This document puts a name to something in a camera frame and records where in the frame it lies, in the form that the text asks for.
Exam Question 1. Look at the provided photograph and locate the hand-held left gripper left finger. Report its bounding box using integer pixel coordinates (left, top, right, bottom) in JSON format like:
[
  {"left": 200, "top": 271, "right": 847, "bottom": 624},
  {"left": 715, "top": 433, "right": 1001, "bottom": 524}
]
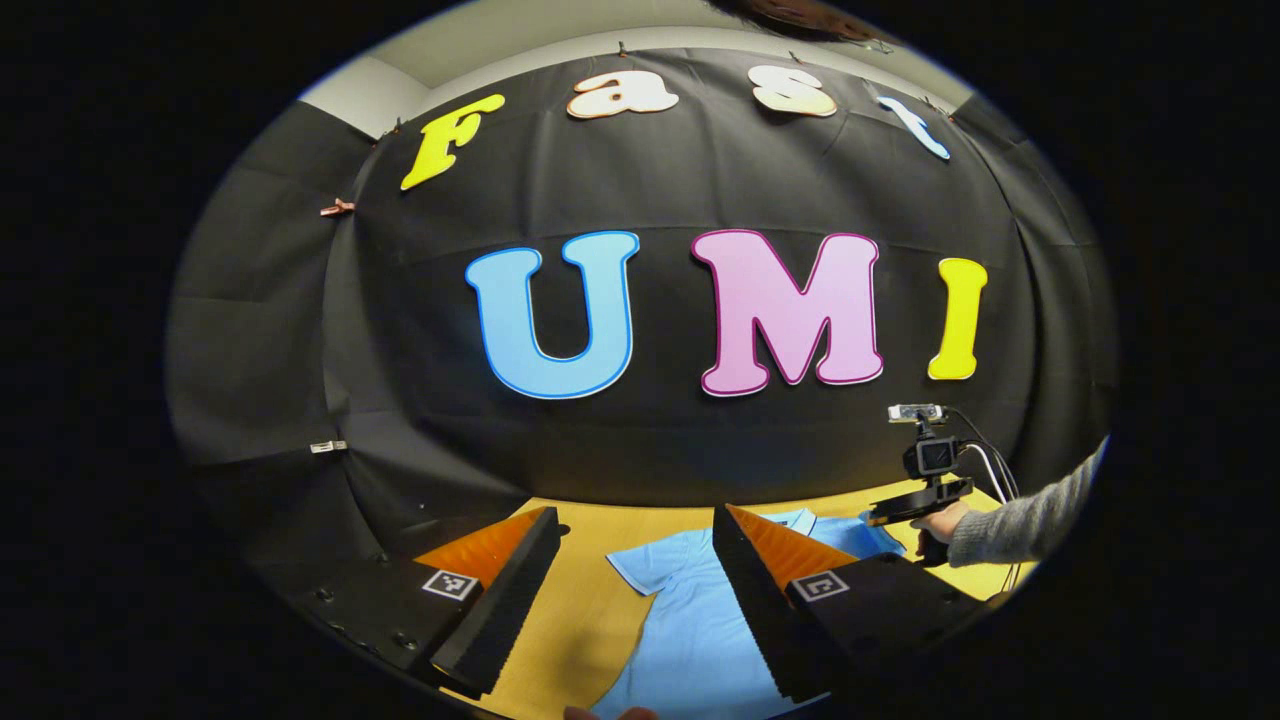
[{"left": 300, "top": 506, "right": 563, "bottom": 699}]

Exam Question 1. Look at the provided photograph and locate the black cable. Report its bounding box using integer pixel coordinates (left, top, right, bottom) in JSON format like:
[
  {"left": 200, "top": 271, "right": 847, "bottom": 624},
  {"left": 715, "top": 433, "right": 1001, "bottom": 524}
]
[{"left": 945, "top": 405, "right": 1023, "bottom": 501}]

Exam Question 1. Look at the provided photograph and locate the light blue T-shirt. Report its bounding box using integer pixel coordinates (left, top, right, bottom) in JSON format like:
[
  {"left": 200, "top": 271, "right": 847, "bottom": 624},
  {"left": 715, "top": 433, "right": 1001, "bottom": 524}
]
[{"left": 590, "top": 508, "right": 909, "bottom": 720}]

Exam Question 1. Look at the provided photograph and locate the black backdrop cloth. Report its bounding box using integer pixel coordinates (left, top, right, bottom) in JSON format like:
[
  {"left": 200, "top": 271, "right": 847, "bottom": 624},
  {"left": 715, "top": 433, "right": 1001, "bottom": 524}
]
[{"left": 165, "top": 45, "right": 1119, "bottom": 601}]

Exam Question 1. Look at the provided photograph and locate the white cable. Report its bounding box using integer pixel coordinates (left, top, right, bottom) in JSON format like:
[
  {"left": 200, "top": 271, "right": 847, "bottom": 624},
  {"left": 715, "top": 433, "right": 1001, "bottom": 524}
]
[{"left": 962, "top": 443, "right": 1011, "bottom": 506}]

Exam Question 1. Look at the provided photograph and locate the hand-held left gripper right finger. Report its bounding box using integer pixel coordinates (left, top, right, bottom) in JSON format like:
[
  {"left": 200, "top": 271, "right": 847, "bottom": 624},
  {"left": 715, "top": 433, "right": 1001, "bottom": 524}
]
[{"left": 712, "top": 503, "right": 1001, "bottom": 704}]

